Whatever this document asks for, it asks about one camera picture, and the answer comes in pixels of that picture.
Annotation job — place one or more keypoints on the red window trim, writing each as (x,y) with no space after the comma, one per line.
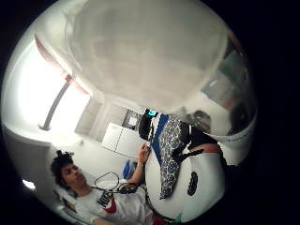
(51,57)

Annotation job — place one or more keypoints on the blue white patterned cloth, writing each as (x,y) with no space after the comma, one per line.
(170,156)

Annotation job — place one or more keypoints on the black device with teal light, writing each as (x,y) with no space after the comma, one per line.
(145,127)

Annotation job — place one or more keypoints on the black oval pad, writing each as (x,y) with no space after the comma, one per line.
(192,183)

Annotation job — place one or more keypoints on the ceiling light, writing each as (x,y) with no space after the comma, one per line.
(28,184)

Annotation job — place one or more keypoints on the grey wall board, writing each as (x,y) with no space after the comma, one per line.
(131,119)

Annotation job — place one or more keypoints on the the person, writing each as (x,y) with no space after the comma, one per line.
(125,209)

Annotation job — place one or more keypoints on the grey pole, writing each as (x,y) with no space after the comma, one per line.
(55,104)

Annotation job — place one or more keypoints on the white cabinet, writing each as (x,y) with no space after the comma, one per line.
(123,140)

